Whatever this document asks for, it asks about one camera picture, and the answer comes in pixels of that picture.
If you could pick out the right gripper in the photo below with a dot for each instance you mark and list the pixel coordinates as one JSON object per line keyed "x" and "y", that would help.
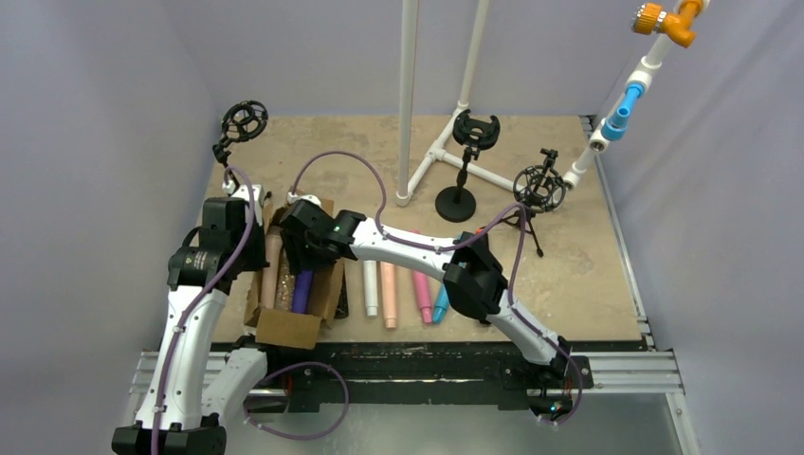
{"x": 301, "y": 241}

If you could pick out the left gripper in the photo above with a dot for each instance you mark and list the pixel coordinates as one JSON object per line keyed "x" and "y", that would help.
{"x": 228, "y": 252}

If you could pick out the glitter sequin microphone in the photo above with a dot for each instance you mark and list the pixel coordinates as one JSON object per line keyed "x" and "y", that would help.
{"x": 285, "y": 285}

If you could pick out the purple microphone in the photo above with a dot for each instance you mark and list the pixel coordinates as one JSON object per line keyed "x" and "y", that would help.
{"x": 301, "y": 292}

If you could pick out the cardboard box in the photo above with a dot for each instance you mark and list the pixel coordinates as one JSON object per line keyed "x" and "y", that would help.
{"x": 287, "y": 329}

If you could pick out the white microphone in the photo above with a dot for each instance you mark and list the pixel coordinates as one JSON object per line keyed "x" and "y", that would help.
{"x": 370, "y": 284}

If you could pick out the beige microphone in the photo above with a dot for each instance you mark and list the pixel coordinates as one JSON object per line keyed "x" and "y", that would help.
{"x": 388, "y": 289}
{"x": 273, "y": 249}

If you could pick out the pink microphone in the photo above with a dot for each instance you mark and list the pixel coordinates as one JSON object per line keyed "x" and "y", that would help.
{"x": 423, "y": 297}

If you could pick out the tripod shock mount stand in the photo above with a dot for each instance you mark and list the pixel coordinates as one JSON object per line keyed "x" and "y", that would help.
{"x": 242, "y": 122}
{"x": 541, "y": 188}

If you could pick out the blue microphone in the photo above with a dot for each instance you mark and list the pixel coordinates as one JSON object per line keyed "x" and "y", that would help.
{"x": 441, "y": 305}

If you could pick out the round base mic stand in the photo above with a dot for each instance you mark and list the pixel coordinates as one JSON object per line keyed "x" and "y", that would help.
{"x": 456, "y": 203}

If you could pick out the black sparkly microphone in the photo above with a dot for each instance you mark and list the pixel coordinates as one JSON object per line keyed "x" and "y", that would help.
{"x": 342, "y": 309}

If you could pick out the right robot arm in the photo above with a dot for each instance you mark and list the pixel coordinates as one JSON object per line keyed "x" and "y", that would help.
{"x": 476, "y": 284}

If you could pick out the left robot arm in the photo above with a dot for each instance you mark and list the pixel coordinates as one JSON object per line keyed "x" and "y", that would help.
{"x": 179, "y": 414}

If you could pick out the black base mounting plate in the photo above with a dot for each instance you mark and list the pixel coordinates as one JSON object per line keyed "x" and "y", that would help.
{"x": 491, "y": 373}

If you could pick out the PVC pipe with coloured fittings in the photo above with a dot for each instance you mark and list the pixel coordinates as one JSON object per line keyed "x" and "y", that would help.
{"x": 673, "y": 28}

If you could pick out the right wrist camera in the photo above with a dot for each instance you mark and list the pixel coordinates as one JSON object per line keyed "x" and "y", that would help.
{"x": 294, "y": 197}

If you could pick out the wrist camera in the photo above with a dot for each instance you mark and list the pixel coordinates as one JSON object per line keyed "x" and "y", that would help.
{"x": 294, "y": 197}
{"x": 245, "y": 188}

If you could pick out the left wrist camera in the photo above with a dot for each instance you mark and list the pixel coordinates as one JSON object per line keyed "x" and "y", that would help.
{"x": 245, "y": 188}

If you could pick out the white PVC pipe frame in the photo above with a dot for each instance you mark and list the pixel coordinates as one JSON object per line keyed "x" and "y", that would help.
{"x": 407, "y": 180}

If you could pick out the aluminium rail frame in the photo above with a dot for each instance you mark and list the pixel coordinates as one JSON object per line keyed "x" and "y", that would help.
{"x": 635, "y": 405}

